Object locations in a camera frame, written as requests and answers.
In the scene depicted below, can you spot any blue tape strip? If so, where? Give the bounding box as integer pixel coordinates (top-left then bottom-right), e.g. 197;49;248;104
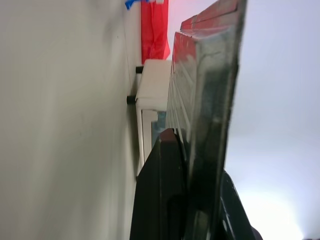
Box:
124;0;151;11

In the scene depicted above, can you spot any red plastic bag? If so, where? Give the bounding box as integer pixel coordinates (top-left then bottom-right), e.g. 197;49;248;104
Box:
140;0;172;64

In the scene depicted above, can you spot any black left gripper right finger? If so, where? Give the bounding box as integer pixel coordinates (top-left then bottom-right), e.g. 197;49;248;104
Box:
164;0;248;240

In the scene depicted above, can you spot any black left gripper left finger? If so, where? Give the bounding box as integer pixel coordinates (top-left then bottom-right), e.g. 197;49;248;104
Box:
129;128;189;240

